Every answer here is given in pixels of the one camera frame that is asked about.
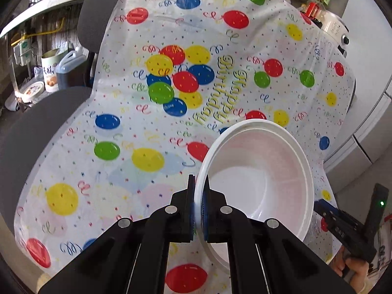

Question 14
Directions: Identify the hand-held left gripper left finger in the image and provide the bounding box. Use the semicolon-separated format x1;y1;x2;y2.
37;174;196;294

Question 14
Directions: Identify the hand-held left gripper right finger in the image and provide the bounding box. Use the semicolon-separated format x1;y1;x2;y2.
201;174;354;294

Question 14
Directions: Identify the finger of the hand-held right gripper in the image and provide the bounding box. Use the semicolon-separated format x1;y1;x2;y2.
315;198;343;219
313;204;335;231

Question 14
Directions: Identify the orange instant noodle bowl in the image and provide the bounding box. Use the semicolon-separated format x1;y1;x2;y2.
195;119;315;275

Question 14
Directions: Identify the person's right forearm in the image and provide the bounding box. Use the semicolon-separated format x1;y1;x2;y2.
357;277;378;294

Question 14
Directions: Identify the person's right hand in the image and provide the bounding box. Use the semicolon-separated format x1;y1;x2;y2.
333;249;370;286

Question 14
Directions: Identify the grey cabinet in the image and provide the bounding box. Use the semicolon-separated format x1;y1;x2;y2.
323;91;392;209

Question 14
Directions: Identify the balloon print plastic tablecloth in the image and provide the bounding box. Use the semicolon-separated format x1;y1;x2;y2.
14;0;357;294

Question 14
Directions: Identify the white rice cooker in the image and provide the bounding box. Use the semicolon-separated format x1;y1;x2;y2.
318;9;350;57

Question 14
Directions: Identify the black mesh office chair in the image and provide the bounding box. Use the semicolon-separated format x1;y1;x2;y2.
0;0;136;231

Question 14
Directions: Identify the dark liquid plastic jug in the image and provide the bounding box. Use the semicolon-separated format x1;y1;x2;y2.
56;50;88;91

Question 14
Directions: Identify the round biscuit tin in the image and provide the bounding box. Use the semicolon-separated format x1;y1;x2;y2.
41;49;62;93

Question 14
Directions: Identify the round white lidded container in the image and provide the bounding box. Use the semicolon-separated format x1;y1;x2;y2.
18;81;46;102

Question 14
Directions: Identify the yellow gas pipe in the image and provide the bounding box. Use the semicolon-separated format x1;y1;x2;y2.
12;18;67;47

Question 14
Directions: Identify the white stone counter slab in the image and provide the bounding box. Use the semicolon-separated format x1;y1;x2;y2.
0;0;96;37

